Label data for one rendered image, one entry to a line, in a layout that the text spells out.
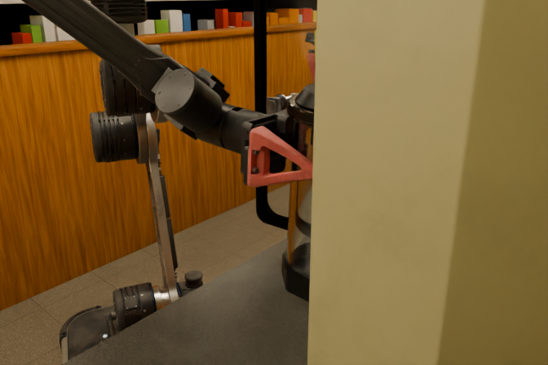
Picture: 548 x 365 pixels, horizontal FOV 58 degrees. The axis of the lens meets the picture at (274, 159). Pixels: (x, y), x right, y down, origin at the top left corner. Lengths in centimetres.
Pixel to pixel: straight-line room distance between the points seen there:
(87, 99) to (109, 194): 50
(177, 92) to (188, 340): 31
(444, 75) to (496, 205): 9
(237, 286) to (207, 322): 9
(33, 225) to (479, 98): 233
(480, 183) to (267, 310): 46
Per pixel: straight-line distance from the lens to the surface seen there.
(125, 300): 174
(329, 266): 39
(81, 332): 193
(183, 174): 292
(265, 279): 79
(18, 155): 240
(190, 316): 72
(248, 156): 54
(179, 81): 59
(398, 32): 32
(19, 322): 251
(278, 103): 74
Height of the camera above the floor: 136
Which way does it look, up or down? 19 degrees down
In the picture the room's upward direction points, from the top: straight up
